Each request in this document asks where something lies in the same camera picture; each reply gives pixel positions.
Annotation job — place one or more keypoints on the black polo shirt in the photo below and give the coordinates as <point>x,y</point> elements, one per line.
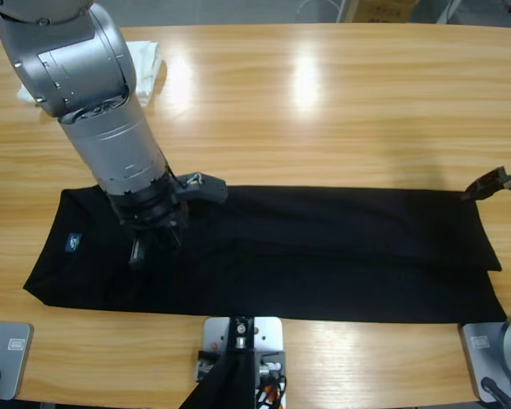
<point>323,255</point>

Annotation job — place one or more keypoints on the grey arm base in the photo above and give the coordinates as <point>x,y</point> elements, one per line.
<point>8,353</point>
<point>489,353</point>

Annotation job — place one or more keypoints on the grey metal leg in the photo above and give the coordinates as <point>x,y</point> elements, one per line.
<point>447,10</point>

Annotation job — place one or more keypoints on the white folded garment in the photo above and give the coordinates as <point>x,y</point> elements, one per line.
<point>147,64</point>

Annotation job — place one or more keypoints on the brown cardboard box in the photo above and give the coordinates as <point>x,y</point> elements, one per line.
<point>383,8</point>

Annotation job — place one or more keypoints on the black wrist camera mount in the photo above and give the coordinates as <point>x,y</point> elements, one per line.
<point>204,187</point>

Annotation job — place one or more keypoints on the white mount block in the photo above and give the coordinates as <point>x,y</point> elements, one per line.
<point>268,336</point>

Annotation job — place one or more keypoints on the dark camera post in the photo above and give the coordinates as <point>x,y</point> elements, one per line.
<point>234,379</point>

